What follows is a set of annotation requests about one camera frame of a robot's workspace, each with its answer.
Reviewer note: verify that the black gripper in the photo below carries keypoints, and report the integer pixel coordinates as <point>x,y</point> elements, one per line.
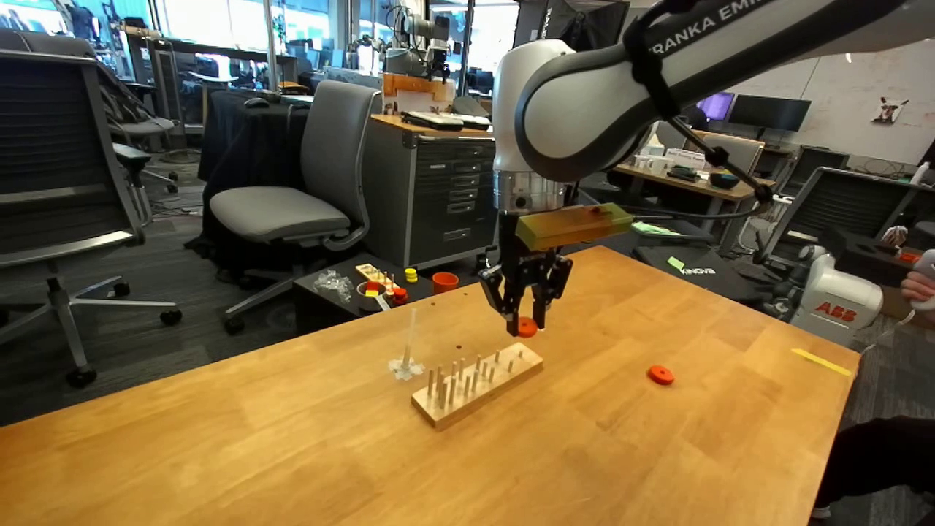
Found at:
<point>518,269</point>

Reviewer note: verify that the orange disc with hole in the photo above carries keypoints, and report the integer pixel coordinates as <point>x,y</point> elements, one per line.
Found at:
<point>527,329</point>

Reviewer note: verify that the white ABB robot base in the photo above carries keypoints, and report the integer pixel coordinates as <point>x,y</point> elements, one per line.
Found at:
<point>834,304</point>

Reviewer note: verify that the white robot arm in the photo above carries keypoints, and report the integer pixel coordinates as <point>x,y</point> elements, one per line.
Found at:
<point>564,113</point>

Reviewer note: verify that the wooden peg board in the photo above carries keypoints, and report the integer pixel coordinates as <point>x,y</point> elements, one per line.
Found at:
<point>453,392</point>

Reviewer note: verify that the grey drawer cabinet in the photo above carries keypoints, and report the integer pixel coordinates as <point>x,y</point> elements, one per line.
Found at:
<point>431,193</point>

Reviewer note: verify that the clear peg stand near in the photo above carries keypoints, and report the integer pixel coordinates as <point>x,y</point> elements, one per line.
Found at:
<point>406,367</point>

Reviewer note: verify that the small black side table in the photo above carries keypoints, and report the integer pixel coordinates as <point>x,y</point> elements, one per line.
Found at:
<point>340,294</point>

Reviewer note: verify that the grey office chair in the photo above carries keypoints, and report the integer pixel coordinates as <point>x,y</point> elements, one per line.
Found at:
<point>314,220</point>

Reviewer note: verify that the yellow tape strip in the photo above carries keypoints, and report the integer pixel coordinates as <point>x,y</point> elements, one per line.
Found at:
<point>824,363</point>

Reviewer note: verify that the dark mesh office chair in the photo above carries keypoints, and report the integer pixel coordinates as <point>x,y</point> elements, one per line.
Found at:
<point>61,193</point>

